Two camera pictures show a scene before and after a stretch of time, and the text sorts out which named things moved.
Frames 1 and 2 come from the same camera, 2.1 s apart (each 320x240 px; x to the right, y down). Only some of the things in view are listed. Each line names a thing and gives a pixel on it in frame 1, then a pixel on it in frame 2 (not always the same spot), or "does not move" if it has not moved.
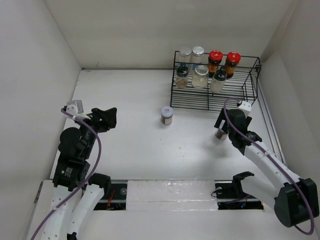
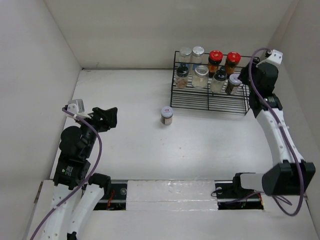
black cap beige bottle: (181, 76) does not move
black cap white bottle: (218, 81) does not move
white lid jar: (220, 134) to (233, 84)
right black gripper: (220, 119) to (243, 74)
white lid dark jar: (166, 115) does not move
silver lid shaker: (197, 57) does not move
